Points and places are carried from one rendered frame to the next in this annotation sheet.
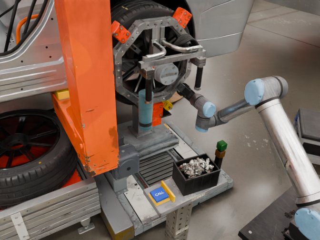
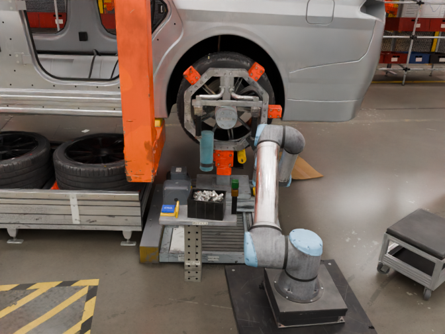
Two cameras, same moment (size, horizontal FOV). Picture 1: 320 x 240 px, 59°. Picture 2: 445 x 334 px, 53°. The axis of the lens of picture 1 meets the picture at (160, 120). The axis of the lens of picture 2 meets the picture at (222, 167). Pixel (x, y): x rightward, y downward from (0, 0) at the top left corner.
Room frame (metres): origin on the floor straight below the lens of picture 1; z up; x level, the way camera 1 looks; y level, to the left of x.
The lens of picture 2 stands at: (-0.75, -1.39, 1.77)
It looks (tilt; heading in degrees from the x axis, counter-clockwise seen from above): 25 degrees down; 32
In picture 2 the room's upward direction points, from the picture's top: 2 degrees clockwise
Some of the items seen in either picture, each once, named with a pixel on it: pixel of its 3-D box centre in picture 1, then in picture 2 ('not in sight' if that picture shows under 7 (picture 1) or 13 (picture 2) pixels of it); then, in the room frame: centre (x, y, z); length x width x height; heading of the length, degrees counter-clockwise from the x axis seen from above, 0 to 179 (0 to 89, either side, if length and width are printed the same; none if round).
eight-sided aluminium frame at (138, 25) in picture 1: (154, 64); (226, 110); (1.62, 0.05, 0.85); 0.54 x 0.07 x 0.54; 123
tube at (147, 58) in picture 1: (150, 44); (210, 87); (1.46, 0.07, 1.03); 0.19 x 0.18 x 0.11; 33
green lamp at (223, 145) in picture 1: (221, 145); (235, 183); (1.12, -0.33, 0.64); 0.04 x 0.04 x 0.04; 33
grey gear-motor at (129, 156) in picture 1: (115, 155); (179, 193); (1.41, 0.29, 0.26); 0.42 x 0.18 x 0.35; 33
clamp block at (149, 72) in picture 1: (146, 70); (198, 108); (1.35, 0.09, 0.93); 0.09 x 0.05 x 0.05; 33
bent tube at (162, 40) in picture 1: (181, 39); (243, 89); (1.57, -0.10, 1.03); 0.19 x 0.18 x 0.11; 33
